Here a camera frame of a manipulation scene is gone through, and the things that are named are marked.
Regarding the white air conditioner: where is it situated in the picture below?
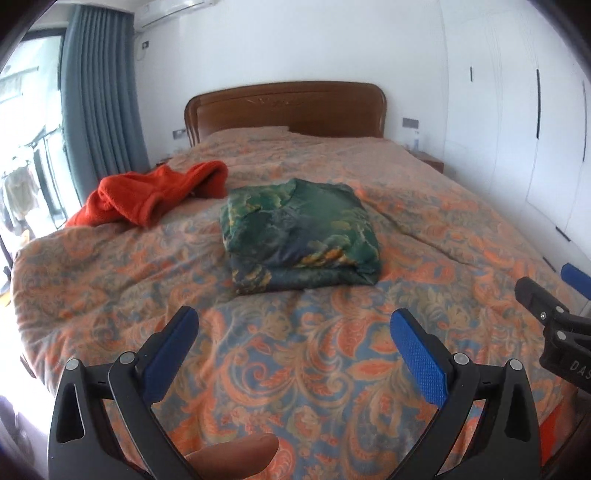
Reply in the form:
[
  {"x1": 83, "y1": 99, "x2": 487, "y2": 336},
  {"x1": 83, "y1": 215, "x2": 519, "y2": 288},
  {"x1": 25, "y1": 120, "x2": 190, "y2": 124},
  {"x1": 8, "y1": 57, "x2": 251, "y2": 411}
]
[{"x1": 135, "y1": 0, "x2": 219, "y2": 29}]

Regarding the hanging laundry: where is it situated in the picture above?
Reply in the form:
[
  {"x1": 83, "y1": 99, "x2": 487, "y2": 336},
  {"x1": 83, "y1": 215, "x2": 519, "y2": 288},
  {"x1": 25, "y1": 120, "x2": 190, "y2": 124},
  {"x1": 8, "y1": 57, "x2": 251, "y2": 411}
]
[{"x1": 1, "y1": 165, "x2": 43, "y2": 232}]

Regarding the white wardrobe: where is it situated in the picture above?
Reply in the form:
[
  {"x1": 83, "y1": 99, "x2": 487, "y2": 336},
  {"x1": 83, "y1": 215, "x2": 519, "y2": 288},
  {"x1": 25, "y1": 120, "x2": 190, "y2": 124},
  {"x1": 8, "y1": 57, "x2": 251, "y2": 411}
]
[{"x1": 438, "y1": 0, "x2": 591, "y2": 280}]

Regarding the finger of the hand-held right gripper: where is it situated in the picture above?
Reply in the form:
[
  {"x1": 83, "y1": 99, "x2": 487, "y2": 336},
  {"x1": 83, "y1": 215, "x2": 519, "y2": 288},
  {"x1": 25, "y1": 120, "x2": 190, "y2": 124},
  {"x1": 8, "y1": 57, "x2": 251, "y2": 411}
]
[
  {"x1": 560, "y1": 263, "x2": 591, "y2": 291},
  {"x1": 515, "y1": 276, "x2": 573, "y2": 325}
]

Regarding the person's left hand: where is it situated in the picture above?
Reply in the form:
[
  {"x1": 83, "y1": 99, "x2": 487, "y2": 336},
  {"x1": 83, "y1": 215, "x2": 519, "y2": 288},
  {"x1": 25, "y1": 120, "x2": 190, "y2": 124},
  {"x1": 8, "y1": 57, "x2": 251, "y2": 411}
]
[{"x1": 185, "y1": 434, "x2": 280, "y2": 480}]

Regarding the wooden nightstand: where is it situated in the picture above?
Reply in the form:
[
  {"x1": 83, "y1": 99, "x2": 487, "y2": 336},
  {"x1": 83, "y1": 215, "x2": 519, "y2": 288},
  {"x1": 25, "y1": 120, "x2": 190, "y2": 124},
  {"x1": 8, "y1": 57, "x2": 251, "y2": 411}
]
[{"x1": 406, "y1": 150, "x2": 445, "y2": 174}]

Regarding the wooden headboard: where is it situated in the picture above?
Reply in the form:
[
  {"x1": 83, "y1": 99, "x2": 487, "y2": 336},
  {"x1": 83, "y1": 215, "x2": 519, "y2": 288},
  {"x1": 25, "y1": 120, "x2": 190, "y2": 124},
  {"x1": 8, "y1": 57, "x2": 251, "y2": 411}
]
[{"x1": 184, "y1": 82, "x2": 387, "y2": 148}]

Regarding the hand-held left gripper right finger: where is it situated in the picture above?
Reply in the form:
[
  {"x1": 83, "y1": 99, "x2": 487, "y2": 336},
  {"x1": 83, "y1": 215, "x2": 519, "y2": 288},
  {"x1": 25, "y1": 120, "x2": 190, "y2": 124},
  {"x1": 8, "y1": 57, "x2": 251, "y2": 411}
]
[{"x1": 390, "y1": 308, "x2": 543, "y2": 480}]

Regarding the blue-grey curtain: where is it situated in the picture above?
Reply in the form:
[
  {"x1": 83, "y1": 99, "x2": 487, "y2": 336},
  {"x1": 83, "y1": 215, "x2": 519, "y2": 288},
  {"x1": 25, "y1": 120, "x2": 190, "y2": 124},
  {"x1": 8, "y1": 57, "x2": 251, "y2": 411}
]
[{"x1": 59, "y1": 4, "x2": 151, "y2": 232}]

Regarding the orange fleece garment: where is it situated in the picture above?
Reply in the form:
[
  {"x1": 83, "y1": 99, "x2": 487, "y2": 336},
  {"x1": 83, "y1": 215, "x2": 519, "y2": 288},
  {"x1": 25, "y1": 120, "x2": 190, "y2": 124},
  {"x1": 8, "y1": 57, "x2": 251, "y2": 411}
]
[{"x1": 65, "y1": 161, "x2": 230, "y2": 229}]

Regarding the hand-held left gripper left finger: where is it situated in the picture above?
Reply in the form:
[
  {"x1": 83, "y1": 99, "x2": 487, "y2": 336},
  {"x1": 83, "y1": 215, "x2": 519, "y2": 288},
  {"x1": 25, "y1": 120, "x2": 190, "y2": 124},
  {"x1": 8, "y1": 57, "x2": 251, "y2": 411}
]
[{"x1": 47, "y1": 306, "x2": 204, "y2": 480}]

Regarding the green printed garment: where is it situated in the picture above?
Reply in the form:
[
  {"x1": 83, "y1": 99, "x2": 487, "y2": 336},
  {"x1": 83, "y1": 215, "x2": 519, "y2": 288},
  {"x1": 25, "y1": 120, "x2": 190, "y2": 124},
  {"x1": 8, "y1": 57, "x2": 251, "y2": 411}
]
[{"x1": 220, "y1": 178, "x2": 383, "y2": 295}]

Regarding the floral paisley bedspread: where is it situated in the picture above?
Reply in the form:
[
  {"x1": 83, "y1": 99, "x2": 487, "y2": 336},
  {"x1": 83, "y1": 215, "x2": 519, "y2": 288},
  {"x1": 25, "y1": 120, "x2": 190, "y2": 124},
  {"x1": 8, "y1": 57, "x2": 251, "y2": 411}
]
[{"x1": 11, "y1": 126, "x2": 591, "y2": 480}]

